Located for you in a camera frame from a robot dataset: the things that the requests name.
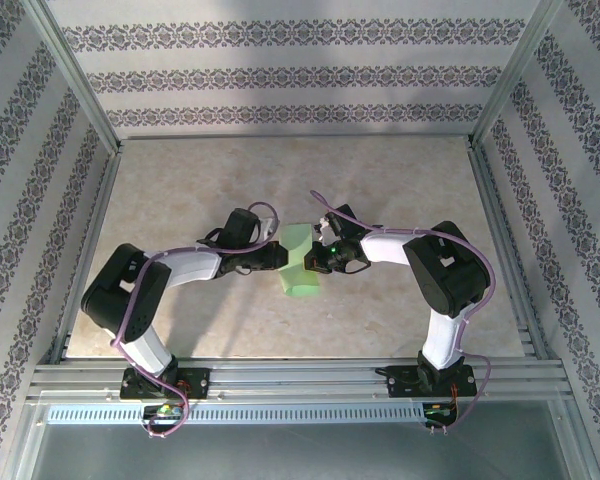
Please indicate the light green paper sheet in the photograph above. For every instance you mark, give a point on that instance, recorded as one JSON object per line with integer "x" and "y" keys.
{"x": 296, "y": 282}

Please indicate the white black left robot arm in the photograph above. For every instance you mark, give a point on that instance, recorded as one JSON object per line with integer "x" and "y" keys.
{"x": 190, "y": 265}

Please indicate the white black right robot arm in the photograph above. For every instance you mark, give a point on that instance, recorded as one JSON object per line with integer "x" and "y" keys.
{"x": 385, "y": 250}

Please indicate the grey sheet metal panel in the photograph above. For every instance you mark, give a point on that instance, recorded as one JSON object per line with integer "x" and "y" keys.
{"x": 300, "y": 450}

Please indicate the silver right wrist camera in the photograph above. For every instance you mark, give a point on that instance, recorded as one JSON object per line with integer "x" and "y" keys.
{"x": 325, "y": 225}

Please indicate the thin aluminium edge rail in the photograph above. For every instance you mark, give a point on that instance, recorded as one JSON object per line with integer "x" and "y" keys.
{"x": 295, "y": 136}

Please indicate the wide aluminium mounting rail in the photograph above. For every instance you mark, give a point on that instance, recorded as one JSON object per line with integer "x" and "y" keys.
{"x": 300, "y": 377}

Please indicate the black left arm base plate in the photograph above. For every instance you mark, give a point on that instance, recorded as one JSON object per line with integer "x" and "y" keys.
{"x": 197, "y": 382}

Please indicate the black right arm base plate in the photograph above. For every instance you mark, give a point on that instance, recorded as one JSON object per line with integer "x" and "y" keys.
{"x": 400, "y": 382}

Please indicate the aluminium table edge rail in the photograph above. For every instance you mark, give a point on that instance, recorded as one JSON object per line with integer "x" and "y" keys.
{"x": 87, "y": 250}
{"x": 505, "y": 250}

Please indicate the aluminium frame post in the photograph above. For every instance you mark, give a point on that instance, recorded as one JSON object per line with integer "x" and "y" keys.
{"x": 515, "y": 75}
{"x": 75, "y": 80}

